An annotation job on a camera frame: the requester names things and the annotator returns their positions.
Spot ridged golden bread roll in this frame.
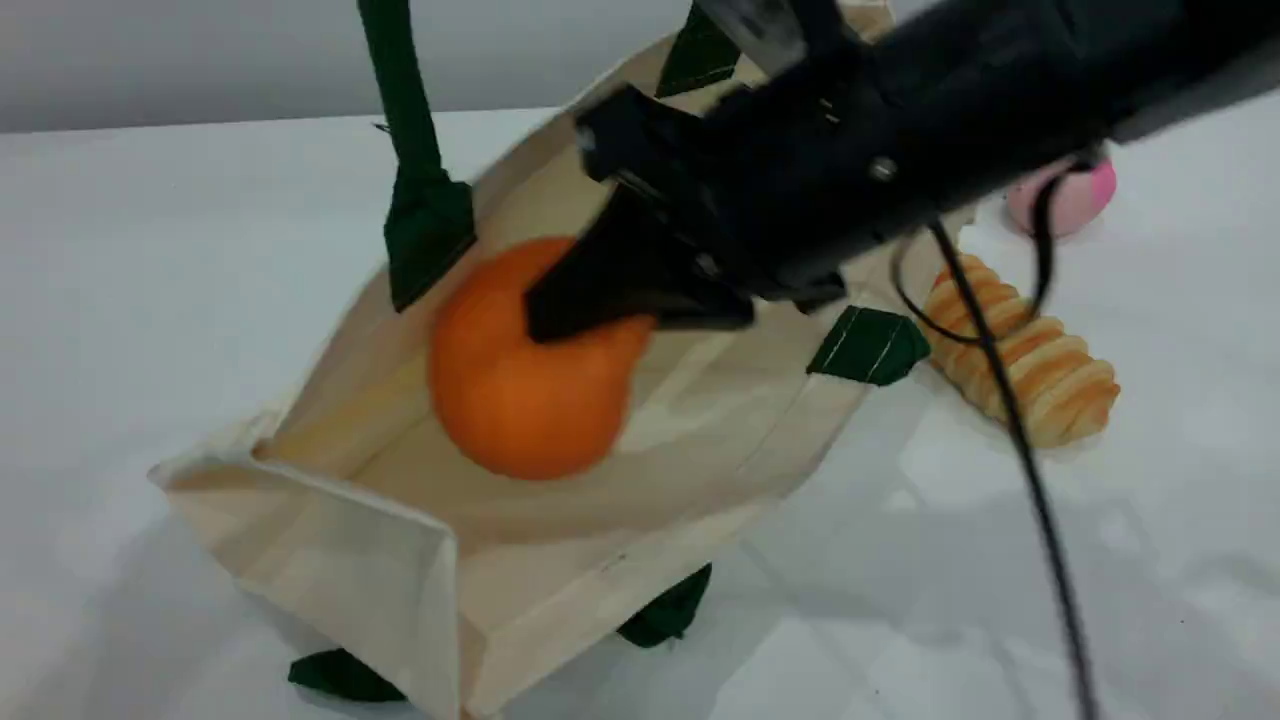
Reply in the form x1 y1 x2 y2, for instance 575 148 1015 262
924 252 1122 450

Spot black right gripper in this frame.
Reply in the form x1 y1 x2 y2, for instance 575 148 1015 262
524 55 966 347

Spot white canvas bag green handles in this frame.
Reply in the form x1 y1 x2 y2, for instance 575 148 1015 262
150 0 933 720

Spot orange fruit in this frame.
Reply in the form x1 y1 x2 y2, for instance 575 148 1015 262
427 236 657 482

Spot thin black cable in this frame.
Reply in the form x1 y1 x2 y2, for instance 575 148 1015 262
892 172 1063 347
928 220 1103 720

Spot pink peach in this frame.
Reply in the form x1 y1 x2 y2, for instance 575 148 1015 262
1004 158 1119 240

